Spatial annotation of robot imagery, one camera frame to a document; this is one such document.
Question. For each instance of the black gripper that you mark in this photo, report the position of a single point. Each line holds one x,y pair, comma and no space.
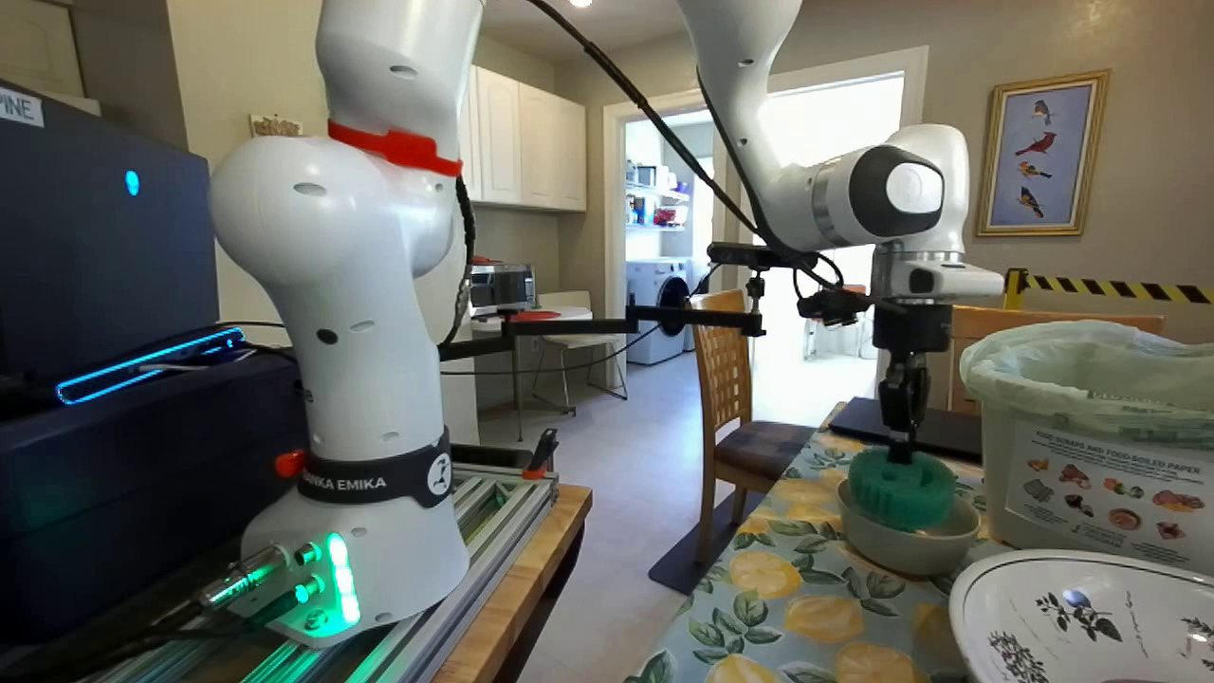
911,328

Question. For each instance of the round green sponge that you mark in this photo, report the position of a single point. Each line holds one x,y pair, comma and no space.
901,494

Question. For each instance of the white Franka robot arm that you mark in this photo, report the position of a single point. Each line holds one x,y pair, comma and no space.
343,252

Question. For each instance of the black flat laptop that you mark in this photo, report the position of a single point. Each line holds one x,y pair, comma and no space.
859,423

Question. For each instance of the small plain white bowl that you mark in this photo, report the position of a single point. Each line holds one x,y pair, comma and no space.
911,552

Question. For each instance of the white compost bin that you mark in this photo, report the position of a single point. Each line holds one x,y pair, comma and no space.
1012,505

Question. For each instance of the wooden lattice back chair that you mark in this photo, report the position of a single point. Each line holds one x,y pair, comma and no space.
724,382

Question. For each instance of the green bin liner bag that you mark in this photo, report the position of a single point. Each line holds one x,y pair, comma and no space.
1087,375

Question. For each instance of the lemon print tablecloth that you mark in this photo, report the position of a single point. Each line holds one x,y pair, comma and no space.
783,594

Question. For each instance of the yellow black striped bar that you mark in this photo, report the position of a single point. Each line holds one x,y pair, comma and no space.
1113,291

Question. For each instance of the large patterned white bowl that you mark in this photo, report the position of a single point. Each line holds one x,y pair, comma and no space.
1012,624

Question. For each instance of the white washing machine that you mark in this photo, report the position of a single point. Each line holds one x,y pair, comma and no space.
650,298

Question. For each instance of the framed bird picture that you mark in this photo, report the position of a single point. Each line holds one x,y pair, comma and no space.
1040,155

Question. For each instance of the white side table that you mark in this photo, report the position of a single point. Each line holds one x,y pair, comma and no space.
570,307

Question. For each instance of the red black clamp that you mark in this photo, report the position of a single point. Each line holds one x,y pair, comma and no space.
546,453

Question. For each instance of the silver microwave oven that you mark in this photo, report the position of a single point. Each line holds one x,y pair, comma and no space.
505,291

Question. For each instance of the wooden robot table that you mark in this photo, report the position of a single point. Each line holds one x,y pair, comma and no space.
519,620

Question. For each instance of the orange knob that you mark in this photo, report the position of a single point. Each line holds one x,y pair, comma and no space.
290,465

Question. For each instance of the black box with blue light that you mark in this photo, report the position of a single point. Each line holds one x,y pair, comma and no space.
138,480

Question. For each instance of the black stereo camera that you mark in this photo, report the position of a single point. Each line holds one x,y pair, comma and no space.
744,257

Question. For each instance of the aluminium rail base plate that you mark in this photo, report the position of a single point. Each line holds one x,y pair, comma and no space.
496,534

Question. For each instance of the white wall cabinets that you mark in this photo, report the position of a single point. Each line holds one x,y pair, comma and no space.
533,138

